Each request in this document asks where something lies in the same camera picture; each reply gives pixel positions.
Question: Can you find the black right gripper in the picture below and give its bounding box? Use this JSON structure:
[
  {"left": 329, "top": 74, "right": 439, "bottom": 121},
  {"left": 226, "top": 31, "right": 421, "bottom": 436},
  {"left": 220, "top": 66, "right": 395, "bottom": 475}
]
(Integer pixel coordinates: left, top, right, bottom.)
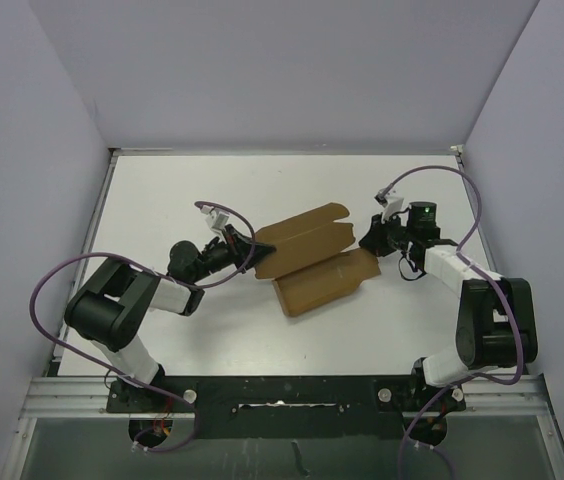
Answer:
[{"left": 359, "top": 211, "right": 415, "bottom": 259}]

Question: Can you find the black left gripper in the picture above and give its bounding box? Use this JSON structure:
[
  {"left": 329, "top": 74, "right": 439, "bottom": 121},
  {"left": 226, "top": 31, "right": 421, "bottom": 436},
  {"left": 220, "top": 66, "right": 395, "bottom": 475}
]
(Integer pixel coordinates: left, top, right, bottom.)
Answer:
[{"left": 191, "top": 223, "right": 276, "bottom": 282}]

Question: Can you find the brown cardboard box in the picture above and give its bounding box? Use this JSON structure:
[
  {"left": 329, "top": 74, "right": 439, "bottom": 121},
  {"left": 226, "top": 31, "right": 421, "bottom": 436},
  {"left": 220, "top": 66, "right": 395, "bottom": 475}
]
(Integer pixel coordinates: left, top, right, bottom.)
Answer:
[{"left": 255, "top": 202, "right": 381, "bottom": 318}]

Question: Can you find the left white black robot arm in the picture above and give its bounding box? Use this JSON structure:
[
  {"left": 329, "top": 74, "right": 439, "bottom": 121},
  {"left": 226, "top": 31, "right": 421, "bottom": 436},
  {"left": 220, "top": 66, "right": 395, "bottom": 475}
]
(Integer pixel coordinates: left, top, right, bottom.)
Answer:
[{"left": 64, "top": 225, "right": 276, "bottom": 411}]

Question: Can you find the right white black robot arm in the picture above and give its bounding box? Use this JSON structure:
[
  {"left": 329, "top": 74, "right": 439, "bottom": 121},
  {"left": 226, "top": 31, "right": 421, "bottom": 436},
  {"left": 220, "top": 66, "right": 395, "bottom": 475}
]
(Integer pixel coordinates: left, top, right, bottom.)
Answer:
[{"left": 359, "top": 204, "right": 539, "bottom": 409}]

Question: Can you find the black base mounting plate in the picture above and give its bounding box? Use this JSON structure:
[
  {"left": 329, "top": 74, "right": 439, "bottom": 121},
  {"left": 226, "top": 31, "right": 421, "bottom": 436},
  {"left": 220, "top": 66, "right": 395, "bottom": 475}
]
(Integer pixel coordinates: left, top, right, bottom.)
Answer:
[{"left": 105, "top": 374, "right": 466, "bottom": 440}]

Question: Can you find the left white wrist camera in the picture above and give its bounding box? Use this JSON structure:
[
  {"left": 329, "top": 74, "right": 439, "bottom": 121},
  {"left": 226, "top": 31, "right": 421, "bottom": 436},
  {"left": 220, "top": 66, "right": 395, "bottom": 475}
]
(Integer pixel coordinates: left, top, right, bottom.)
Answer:
[{"left": 194, "top": 201, "right": 230, "bottom": 236}]

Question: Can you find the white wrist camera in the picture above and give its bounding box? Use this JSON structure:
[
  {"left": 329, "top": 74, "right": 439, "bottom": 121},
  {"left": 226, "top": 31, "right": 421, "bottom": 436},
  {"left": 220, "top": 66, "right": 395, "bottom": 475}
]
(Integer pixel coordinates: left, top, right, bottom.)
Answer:
[
  {"left": 194, "top": 201, "right": 230, "bottom": 236},
  {"left": 375, "top": 191, "right": 404, "bottom": 222}
]

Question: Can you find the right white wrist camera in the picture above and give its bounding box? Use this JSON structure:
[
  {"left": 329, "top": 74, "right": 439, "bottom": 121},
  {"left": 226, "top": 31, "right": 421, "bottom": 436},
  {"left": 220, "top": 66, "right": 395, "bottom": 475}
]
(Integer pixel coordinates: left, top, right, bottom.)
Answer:
[{"left": 375, "top": 191, "right": 404, "bottom": 222}]

